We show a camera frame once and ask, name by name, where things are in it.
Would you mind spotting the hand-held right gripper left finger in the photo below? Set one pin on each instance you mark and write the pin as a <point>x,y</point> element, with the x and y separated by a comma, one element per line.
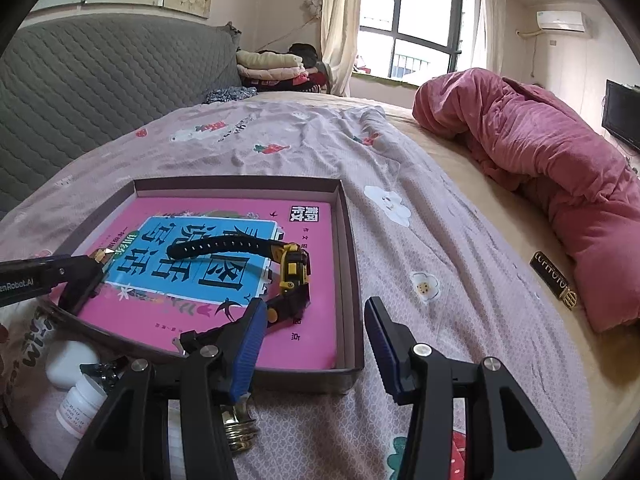
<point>247,355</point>

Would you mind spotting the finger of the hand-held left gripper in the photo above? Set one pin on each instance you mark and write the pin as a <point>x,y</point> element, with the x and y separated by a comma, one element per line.
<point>65,269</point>
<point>77,295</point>

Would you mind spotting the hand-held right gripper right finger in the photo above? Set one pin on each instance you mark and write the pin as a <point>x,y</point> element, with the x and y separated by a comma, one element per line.
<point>385,355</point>

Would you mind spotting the small gold metal piece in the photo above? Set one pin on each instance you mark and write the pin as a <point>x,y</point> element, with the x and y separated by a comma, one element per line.
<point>102,255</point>

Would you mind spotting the white earbuds case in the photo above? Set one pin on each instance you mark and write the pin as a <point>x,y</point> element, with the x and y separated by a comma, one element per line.
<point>67,365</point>

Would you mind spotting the shallow cardboard box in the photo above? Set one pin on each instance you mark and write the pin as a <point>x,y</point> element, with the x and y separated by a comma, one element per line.
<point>350,270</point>

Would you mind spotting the white pill bottle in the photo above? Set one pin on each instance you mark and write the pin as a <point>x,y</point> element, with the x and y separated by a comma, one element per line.
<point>80,407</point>

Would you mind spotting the printed white plastic bag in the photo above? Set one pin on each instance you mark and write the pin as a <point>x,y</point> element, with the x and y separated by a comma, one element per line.
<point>25,355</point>

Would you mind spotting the brass flange nut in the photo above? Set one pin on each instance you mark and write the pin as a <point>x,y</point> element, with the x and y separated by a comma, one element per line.
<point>242,432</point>

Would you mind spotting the black and yellow wristwatch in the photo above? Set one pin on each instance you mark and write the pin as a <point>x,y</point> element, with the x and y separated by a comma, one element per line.
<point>295,265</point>

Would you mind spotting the pink and blue book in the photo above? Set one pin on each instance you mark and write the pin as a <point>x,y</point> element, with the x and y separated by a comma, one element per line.
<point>310,260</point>

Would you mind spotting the black and gold mattress label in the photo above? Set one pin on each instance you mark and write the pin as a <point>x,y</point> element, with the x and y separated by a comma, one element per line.
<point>550,272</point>

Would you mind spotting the grey quilted headboard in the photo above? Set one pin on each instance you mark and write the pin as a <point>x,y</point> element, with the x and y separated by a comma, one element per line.
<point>100,85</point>

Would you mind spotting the pink printed bed sheet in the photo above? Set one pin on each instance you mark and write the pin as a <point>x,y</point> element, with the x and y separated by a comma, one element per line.
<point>400,160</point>

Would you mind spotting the dark patterned cloth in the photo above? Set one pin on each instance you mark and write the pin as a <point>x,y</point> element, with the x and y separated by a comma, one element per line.
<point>230,95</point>

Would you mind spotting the pink duvet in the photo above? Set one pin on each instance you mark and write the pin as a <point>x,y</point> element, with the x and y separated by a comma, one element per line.
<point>550,160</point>

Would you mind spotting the pile of red dark clothes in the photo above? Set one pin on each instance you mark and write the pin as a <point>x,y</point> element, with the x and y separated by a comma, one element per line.
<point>310,80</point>

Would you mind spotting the cream folded garments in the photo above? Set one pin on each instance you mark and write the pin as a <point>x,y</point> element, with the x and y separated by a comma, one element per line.
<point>270,62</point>

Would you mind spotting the black garment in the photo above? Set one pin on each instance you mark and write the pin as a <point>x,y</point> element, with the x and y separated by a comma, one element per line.
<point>305,50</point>

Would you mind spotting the black television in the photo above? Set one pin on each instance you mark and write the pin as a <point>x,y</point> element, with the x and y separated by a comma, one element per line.
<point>620,115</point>

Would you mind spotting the cream curtain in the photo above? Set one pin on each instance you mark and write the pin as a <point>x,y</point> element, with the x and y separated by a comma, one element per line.
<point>487,25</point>
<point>340,20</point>

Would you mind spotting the dark framed window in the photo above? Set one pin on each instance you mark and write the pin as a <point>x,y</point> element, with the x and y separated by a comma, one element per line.
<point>425,5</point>

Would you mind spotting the white air conditioner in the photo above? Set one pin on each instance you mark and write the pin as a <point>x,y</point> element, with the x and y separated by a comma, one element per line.
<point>560,21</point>

